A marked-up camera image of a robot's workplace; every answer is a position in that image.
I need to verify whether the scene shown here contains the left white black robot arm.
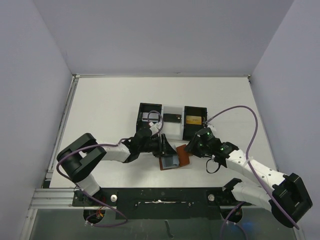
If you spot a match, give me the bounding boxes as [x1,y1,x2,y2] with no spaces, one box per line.
[56,127,180,206]

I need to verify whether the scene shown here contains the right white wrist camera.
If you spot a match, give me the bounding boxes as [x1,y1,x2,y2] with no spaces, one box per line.
[203,121,217,132]

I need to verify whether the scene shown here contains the aluminium left rail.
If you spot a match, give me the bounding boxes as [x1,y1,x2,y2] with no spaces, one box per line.
[44,74,80,181]

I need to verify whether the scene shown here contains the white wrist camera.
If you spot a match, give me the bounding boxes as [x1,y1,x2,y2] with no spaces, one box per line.
[148,122,163,135]
[203,121,217,132]

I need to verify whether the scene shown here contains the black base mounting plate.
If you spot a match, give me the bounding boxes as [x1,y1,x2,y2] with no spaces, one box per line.
[71,187,239,220]

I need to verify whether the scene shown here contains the silver white card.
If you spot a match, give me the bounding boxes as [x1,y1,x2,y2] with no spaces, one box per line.
[141,112,160,123]

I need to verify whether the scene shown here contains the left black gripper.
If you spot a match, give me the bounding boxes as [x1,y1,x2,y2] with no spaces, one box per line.
[138,133,177,158]

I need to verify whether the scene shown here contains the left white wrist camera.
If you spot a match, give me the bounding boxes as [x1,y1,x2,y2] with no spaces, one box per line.
[148,122,163,135]

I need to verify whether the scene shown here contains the black white three-bin tray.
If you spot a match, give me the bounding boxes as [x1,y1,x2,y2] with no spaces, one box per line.
[136,102,208,141]

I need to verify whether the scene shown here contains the aluminium front rail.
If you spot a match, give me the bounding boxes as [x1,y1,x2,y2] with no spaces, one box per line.
[30,182,272,210]

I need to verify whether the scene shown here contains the brown leather card holder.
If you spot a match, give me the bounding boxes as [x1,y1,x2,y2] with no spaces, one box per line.
[159,144,191,171]

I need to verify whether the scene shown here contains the black credit card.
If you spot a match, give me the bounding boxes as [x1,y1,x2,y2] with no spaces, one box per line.
[163,113,182,124]

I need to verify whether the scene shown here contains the gold credit card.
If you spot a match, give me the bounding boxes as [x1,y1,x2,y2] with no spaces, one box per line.
[185,115,202,125]

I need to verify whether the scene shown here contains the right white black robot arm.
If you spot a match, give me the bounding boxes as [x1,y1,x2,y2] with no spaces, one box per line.
[185,127,313,228]

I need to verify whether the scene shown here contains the aluminium rail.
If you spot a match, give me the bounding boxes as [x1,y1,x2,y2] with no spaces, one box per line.
[44,74,80,181]
[30,182,272,210]

